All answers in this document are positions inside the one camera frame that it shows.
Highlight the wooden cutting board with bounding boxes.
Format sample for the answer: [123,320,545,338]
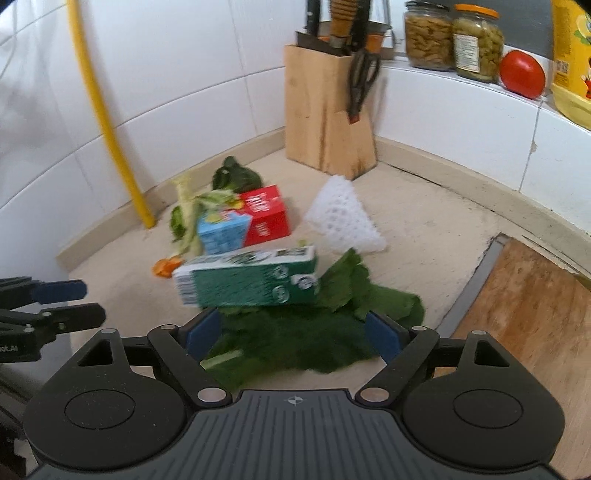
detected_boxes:
[438,235,590,479]

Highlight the red tomato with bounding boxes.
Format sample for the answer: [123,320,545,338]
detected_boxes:
[499,50,546,100]

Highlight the yellow gas pipe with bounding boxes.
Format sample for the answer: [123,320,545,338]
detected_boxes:
[66,0,156,229]

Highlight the wooden knife block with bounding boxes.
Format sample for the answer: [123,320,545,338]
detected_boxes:
[283,45,377,180]

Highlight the large dark green leaves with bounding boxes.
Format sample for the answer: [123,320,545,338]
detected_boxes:
[201,249,425,391]

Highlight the orange peel piece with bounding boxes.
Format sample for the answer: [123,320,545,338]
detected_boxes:
[151,256,185,278]

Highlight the orange lid pickle jar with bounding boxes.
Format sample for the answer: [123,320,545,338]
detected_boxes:
[452,3,505,83]

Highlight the blue drink carton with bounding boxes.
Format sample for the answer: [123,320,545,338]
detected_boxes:
[197,210,252,255]

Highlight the green white milk carton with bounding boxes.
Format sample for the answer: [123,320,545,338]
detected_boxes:
[172,245,320,308]

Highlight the black handled knife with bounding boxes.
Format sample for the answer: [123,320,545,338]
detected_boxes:
[349,0,372,52]
[305,0,322,37]

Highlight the red drink carton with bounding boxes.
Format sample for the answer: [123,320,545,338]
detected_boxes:
[239,185,291,247]

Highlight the black kitchen scissors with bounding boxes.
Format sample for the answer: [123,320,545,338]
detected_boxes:
[348,48,381,124]

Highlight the wooden handled cleaver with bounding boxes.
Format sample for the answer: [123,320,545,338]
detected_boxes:
[329,0,358,49]

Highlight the dark green leafy vegetable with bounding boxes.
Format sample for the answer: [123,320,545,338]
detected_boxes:
[169,156,263,256]

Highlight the yellow oil bottle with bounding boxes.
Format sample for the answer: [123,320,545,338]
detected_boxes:
[551,0,591,130]

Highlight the glass jar of pickles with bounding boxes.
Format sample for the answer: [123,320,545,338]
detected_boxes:
[404,1,455,71]

